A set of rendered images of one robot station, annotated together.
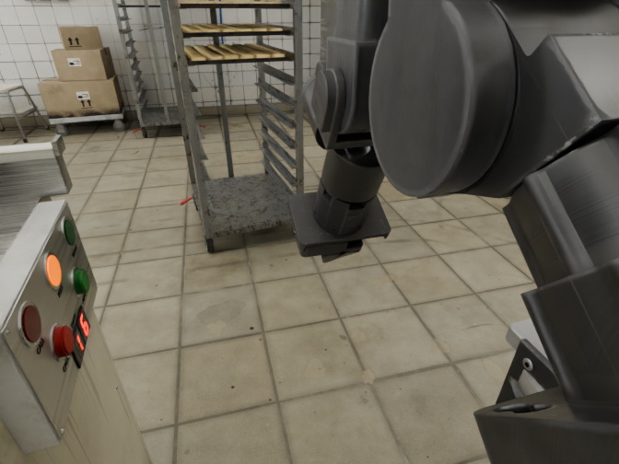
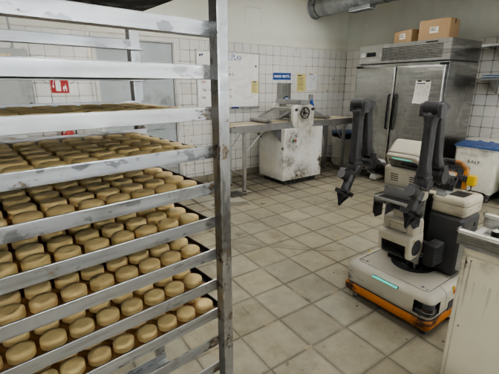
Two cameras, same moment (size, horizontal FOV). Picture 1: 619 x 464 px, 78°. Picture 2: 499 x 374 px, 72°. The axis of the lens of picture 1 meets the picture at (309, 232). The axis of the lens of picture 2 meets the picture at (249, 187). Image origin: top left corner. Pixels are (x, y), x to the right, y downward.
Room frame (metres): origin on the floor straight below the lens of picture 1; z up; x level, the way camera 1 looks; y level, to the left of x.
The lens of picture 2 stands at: (1.73, 1.25, 1.47)
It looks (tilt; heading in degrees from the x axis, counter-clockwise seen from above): 16 degrees down; 250
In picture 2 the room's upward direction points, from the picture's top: straight up
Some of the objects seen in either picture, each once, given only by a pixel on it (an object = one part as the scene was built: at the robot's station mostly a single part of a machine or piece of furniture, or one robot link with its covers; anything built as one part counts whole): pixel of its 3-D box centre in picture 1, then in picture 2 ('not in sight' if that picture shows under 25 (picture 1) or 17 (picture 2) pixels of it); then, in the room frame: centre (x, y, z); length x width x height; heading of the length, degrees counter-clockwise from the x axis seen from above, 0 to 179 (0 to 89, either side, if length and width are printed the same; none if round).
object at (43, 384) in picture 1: (48, 306); (472, 248); (0.31, 0.28, 0.77); 0.24 x 0.04 x 0.14; 18
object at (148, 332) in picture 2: not in sight; (147, 332); (1.72, 0.48, 0.87); 0.05 x 0.05 x 0.02
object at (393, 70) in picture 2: not in sight; (406, 116); (-2.39, -2.98, 1.03); 1.40 x 0.90 x 2.05; 104
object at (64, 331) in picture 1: (60, 342); not in sight; (0.27, 0.25, 0.76); 0.03 x 0.02 x 0.03; 18
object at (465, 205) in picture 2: not in sight; (425, 219); (-0.18, -0.41, 0.59); 0.55 x 0.34 x 0.83; 106
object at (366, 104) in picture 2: not in sight; (356, 136); (0.42, -0.47, 1.18); 0.11 x 0.06 x 0.43; 105
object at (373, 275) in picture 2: not in sight; (410, 277); (-0.09, -0.39, 0.16); 0.67 x 0.64 x 0.25; 16
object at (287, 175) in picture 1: (275, 161); not in sight; (1.95, 0.18, 0.33); 0.64 x 0.03 x 0.03; 21
